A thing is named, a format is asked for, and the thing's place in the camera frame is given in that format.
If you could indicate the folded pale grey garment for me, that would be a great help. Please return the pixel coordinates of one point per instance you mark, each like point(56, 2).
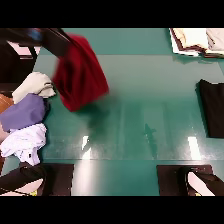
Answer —
point(216, 39)

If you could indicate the purple garment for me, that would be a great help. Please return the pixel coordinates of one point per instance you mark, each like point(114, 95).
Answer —
point(25, 111)

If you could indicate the red garment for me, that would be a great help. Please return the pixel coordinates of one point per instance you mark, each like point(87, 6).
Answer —
point(80, 76)

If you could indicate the white garment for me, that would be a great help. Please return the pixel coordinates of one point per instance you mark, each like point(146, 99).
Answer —
point(26, 141)

